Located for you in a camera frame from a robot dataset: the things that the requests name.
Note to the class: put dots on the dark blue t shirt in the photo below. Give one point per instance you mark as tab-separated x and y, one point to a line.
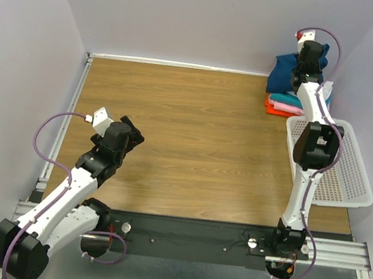
279	80

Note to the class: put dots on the pink folded t shirt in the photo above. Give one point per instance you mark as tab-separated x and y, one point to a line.
287	108

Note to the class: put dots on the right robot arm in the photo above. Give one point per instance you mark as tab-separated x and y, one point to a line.
317	149

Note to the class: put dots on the aluminium frame rail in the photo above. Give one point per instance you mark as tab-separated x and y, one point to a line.
35	216

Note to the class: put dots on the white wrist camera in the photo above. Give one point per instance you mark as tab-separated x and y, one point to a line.
304	36
100	120

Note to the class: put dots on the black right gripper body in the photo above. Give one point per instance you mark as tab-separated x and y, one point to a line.
316	70

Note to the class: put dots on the white folded t shirt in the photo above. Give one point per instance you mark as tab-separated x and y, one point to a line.
327	89

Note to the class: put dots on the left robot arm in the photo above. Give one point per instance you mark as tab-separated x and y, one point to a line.
27	243

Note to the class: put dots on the teal folded t shirt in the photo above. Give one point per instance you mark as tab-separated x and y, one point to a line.
285	98

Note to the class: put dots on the white plastic basket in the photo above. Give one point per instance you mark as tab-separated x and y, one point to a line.
346	184

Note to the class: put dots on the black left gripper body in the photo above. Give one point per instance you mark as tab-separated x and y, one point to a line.
135	139

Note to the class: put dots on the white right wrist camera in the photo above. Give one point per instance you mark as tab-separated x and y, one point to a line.
304	36

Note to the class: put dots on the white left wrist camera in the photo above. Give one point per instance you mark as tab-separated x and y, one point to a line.
100	120

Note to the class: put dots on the white table edge strip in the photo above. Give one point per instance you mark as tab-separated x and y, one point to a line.
172	64

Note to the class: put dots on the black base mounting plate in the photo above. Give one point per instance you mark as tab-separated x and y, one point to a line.
186	239

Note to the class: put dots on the orange folded t shirt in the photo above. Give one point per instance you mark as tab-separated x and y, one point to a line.
270	110

